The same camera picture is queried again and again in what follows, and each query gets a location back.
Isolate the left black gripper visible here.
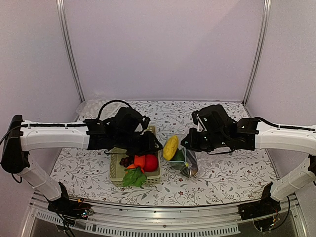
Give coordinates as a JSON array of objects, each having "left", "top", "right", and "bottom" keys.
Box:
[{"left": 114, "top": 131, "right": 163, "bottom": 157}]

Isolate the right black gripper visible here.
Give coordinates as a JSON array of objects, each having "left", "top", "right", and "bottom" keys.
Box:
[{"left": 181, "top": 127, "right": 228, "bottom": 152}]

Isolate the yellow corn cob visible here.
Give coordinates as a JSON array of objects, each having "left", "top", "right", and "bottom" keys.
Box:
[{"left": 162, "top": 135, "right": 179, "bottom": 161}]

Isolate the green pepper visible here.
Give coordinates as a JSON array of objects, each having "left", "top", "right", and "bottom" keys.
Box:
[{"left": 170, "top": 149, "right": 185, "bottom": 166}]

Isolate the purple eggplant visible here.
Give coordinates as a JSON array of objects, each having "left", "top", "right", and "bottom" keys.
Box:
[{"left": 181, "top": 151, "right": 198, "bottom": 178}]

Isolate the clear zip bag blue zipper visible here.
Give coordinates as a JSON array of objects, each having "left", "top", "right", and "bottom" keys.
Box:
[{"left": 169, "top": 146, "right": 194, "bottom": 174}]

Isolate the dark red grape bunch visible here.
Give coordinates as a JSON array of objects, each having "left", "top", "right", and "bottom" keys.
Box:
[{"left": 119, "top": 157, "right": 134, "bottom": 167}]

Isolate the orange carrot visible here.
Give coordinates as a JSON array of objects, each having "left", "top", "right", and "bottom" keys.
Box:
[{"left": 127, "top": 155, "right": 146, "bottom": 169}]

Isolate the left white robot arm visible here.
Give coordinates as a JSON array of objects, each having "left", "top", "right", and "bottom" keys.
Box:
[{"left": 1, "top": 115, "right": 162, "bottom": 217}]

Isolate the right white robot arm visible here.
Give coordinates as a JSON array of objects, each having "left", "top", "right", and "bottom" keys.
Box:
[{"left": 181, "top": 118, "right": 316, "bottom": 215}]

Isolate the crumpled clear plastic bag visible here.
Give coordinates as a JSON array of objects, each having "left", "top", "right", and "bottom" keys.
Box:
[{"left": 195, "top": 148, "right": 236, "bottom": 178}]

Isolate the clear bag at back corner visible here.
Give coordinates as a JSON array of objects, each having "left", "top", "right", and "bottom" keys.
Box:
[{"left": 76, "top": 99, "right": 120, "bottom": 118}]

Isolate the red apple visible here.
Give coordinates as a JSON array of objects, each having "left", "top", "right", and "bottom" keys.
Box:
[{"left": 143, "top": 154, "right": 158, "bottom": 172}]

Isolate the green leafy vegetable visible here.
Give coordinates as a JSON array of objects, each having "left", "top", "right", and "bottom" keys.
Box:
[{"left": 122, "top": 167, "right": 147, "bottom": 187}]

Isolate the green plastic basket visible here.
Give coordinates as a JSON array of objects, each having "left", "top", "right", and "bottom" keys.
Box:
[{"left": 108, "top": 126, "right": 163, "bottom": 186}]

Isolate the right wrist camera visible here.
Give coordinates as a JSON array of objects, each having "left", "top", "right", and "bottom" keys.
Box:
[{"left": 192, "top": 111, "right": 206, "bottom": 132}]

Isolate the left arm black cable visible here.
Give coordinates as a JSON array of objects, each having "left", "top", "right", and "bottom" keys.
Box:
[{"left": 96, "top": 99, "right": 133, "bottom": 120}]

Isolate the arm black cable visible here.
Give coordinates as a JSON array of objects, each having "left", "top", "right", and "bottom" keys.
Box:
[
  {"left": 96, "top": 99, "right": 133, "bottom": 120},
  {"left": 256, "top": 116, "right": 316, "bottom": 131}
]

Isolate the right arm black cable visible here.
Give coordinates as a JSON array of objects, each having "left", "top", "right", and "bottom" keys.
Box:
[{"left": 256, "top": 116, "right": 316, "bottom": 131}]

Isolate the front aluminium rail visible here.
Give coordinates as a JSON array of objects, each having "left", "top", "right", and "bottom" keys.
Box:
[{"left": 28, "top": 200, "right": 306, "bottom": 237}]

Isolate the right aluminium frame post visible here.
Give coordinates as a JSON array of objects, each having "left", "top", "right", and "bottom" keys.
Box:
[{"left": 242, "top": 0, "right": 272, "bottom": 106}]

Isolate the aluminium frame post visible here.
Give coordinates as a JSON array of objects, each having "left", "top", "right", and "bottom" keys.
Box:
[
  {"left": 56, "top": 0, "right": 85, "bottom": 103},
  {"left": 242, "top": 0, "right": 272, "bottom": 106}
]

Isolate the left aluminium frame post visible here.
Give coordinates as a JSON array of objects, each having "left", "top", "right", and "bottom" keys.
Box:
[{"left": 56, "top": 0, "right": 85, "bottom": 103}]

